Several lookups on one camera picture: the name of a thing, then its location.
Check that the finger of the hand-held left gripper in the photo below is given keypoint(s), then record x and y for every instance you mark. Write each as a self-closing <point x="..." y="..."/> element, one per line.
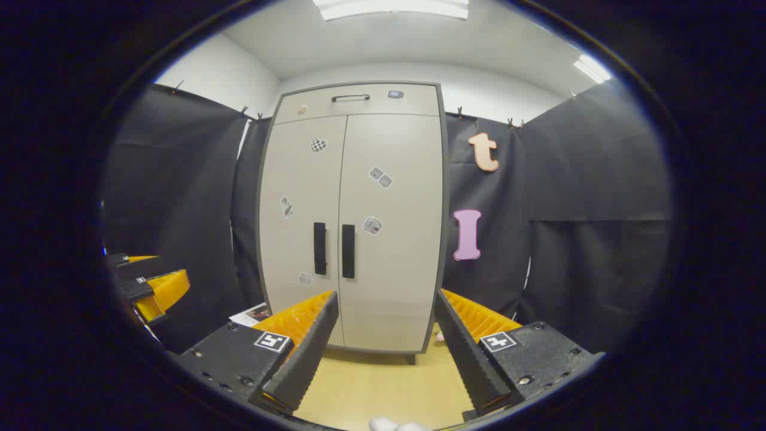
<point x="143" y="266"/>
<point x="167" y="290"/>

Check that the double-door shoe cabinet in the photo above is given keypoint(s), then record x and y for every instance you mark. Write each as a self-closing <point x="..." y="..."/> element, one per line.
<point x="445" y="179"/>

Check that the beige cabinet drawer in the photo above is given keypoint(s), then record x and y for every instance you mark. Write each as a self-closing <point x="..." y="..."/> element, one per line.
<point x="371" y="109"/>

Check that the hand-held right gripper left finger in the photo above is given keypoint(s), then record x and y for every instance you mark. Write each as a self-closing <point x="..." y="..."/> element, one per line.
<point x="302" y="359"/>

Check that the small ceiling light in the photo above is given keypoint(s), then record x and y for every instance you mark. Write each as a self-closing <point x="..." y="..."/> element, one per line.
<point x="592" y="69"/>

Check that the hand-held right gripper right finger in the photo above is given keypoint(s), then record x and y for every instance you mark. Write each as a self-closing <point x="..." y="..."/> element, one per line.
<point x="470" y="359"/>

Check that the long ceiling light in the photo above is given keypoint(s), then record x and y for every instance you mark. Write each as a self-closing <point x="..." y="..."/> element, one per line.
<point x="392" y="8"/>

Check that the black backdrop cloth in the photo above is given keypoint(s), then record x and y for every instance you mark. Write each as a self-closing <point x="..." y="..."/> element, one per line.
<point x="598" y="179"/>

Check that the beige shoe cabinet door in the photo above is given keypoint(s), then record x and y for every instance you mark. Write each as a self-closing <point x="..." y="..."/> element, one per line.
<point x="401" y="275"/>
<point x="299" y="173"/>

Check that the printed booklet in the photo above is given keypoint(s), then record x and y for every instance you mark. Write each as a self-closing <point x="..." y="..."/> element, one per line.
<point x="254" y="314"/>

